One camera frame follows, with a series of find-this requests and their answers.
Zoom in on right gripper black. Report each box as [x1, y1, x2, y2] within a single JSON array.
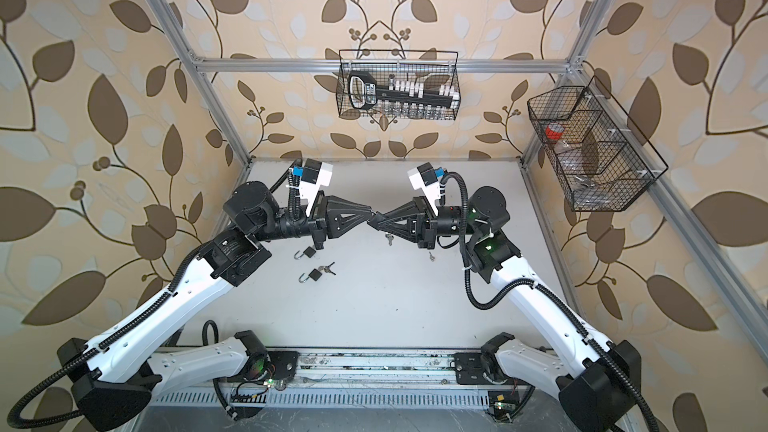
[[379, 198, 479, 253]]

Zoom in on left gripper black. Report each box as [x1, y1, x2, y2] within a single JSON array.
[[254, 191, 372, 254]]

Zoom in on black padlock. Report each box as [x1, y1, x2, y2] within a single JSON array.
[[293, 243, 324, 260], [367, 212, 386, 230]]

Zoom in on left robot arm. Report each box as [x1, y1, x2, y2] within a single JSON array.
[[7, 176, 374, 431]]

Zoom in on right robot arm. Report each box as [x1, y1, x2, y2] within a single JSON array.
[[369, 169, 661, 431]]

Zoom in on black padlock front keys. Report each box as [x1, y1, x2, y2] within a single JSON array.
[[298, 263, 336, 283]]

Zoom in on black socket set holder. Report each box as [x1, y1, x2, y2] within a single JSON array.
[[346, 71, 461, 111]]

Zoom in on red capped item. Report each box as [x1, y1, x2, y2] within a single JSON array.
[[544, 122, 565, 144]]

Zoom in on clear plastic bag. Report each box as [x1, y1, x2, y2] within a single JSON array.
[[567, 165, 635, 212]]

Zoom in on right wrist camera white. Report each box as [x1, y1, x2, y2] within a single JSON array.
[[407, 162, 446, 214]]

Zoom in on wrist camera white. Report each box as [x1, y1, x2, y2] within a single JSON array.
[[407, 162, 446, 214], [290, 159, 333, 217]]

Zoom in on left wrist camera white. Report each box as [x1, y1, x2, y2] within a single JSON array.
[[290, 159, 333, 217]]

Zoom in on back wire basket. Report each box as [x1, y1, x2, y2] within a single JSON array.
[[335, 47, 462, 121]]

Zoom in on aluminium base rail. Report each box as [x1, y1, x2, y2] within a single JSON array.
[[150, 340, 599, 412]]

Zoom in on side wire basket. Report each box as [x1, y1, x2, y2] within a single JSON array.
[[527, 76, 668, 212]]

